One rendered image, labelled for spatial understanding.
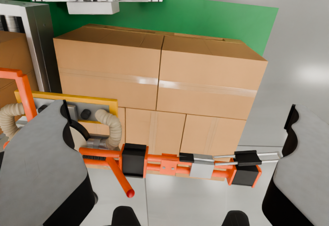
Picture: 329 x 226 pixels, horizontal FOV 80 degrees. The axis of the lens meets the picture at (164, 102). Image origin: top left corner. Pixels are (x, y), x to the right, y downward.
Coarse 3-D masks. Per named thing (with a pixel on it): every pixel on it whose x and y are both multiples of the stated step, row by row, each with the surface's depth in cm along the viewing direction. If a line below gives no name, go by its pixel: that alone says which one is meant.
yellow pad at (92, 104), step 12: (36, 96) 65; (48, 96) 65; (60, 96) 65; (72, 96) 66; (84, 96) 66; (36, 108) 67; (84, 108) 66; (96, 108) 66; (108, 108) 66; (84, 120) 70; (96, 120) 69
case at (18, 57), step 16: (0, 32) 103; (16, 32) 106; (0, 48) 89; (16, 48) 98; (0, 64) 90; (16, 64) 100; (32, 64) 112; (0, 80) 91; (32, 80) 113; (0, 96) 92; (0, 128) 94
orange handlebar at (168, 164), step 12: (0, 72) 48; (12, 72) 48; (24, 84) 50; (24, 96) 52; (24, 108) 53; (108, 156) 61; (156, 156) 61; (168, 156) 62; (156, 168) 63; (168, 168) 62; (180, 168) 63; (228, 168) 62
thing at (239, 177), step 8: (232, 160) 63; (240, 168) 60; (248, 168) 61; (256, 168) 61; (232, 176) 61; (240, 176) 61; (248, 176) 61; (256, 176) 61; (232, 184) 63; (240, 184) 63; (248, 184) 63
